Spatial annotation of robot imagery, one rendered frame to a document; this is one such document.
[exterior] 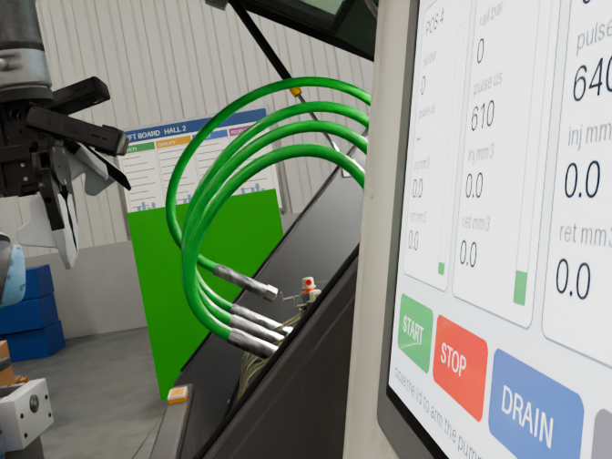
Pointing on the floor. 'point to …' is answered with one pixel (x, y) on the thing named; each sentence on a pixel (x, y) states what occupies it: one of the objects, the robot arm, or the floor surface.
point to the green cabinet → (220, 229)
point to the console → (376, 236)
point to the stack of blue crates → (33, 319)
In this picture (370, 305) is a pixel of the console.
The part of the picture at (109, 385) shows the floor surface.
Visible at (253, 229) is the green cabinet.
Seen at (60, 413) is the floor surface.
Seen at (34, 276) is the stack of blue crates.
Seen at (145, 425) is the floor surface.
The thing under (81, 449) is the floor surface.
